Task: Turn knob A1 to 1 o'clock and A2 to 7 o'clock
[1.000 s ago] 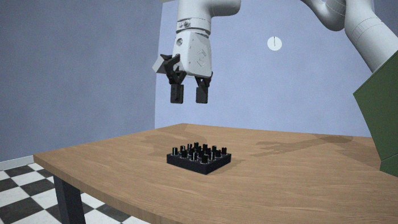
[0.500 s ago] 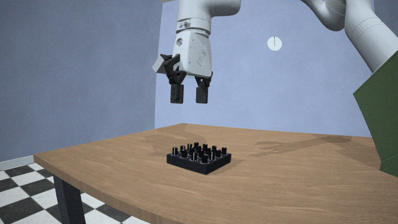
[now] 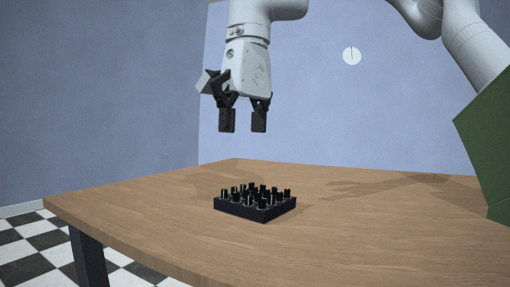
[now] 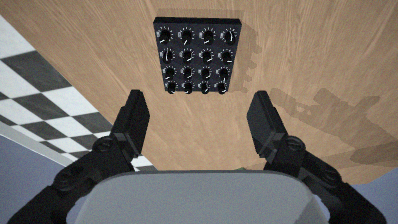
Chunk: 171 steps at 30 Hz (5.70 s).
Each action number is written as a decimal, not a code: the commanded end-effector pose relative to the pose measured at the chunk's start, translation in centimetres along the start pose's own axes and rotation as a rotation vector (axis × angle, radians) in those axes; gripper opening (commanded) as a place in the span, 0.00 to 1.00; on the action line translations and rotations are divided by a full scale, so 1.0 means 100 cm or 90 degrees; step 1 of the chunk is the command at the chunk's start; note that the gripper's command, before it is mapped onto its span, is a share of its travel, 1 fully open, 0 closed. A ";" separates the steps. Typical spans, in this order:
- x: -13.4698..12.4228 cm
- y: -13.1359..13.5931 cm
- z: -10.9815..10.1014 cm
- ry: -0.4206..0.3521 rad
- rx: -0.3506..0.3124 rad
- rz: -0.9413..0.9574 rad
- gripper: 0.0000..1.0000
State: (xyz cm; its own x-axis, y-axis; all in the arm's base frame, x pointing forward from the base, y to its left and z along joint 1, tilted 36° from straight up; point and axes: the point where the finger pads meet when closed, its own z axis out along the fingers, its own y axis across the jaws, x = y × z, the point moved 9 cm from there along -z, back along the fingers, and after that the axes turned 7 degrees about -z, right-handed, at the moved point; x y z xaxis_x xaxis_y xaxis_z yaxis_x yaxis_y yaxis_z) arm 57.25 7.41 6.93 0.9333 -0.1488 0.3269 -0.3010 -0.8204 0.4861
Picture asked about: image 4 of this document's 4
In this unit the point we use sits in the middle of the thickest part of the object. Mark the black knob box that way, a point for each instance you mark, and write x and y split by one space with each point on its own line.
196 54

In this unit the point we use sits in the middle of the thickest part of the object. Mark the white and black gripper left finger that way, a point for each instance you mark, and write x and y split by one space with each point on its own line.
110 155

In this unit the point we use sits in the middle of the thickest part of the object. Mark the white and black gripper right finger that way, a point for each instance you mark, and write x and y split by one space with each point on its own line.
287 154

